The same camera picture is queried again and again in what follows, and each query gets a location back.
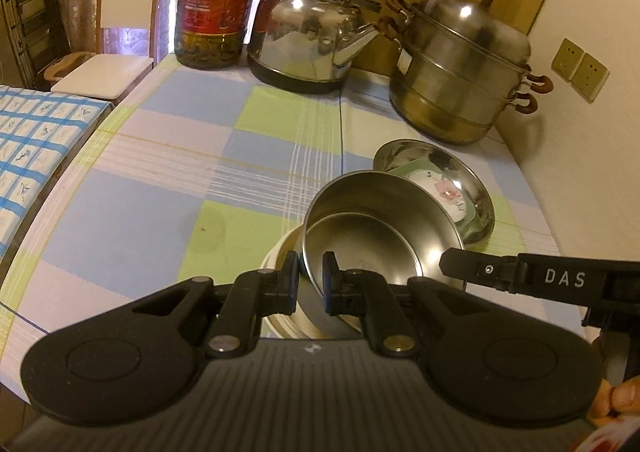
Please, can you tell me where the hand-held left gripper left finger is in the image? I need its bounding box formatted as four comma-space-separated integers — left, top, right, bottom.
117, 251, 301, 359

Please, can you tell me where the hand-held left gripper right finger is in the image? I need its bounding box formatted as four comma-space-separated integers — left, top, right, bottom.
322, 252, 482, 359

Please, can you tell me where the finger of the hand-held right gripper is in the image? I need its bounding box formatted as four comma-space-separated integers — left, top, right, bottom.
439, 247, 522, 293

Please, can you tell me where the white ceramic bowl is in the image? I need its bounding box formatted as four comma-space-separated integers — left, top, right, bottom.
260, 226, 321, 339

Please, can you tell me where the green square plate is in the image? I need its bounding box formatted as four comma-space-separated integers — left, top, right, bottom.
400, 159, 477, 239

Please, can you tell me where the stainless steel bowl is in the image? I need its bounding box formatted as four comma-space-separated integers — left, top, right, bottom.
299, 171, 468, 337

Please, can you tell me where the small floral saucer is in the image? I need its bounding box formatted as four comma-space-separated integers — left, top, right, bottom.
407, 171, 473, 225

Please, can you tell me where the large stainless steel plate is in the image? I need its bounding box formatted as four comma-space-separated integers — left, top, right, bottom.
372, 139, 496, 245

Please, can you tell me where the person's right hand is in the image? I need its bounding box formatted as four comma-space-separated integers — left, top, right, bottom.
589, 377, 640, 429

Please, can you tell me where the red white cloth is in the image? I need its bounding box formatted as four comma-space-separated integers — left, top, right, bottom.
575, 424, 640, 452

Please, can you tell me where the checked pastel tablecloth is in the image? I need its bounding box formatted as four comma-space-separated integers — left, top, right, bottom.
0, 54, 591, 383

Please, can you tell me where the stainless steel steamer pot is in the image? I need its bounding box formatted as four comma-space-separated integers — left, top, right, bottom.
384, 0, 555, 147

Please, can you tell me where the stainless steel kettle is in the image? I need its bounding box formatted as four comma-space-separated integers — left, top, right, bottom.
246, 0, 383, 93

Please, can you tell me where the blue checked cloth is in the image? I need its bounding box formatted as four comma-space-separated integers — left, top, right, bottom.
0, 84, 113, 243

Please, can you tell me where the beige wall socket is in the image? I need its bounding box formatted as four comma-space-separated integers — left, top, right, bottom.
551, 38, 585, 81
571, 52, 610, 105

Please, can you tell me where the black wire rack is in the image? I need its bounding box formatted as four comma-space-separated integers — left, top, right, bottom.
0, 0, 71, 92

